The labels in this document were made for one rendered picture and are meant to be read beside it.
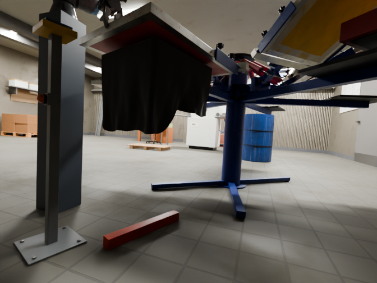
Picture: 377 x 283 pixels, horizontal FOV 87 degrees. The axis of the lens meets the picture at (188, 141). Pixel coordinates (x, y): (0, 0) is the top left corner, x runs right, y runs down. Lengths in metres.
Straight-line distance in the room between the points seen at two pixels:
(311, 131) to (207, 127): 4.35
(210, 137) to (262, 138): 2.06
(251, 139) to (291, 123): 4.61
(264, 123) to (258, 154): 0.62
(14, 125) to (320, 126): 10.76
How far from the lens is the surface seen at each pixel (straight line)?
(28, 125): 8.45
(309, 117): 8.79
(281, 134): 8.61
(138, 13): 0.95
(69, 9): 1.62
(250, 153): 4.21
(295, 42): 1.65
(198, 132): 5.96
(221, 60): 1.28
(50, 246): 1.16
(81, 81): 1.53
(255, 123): 4.18
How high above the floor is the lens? 0.55
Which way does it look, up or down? 3 degrees down
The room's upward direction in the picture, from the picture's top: 3 degrees clockwise
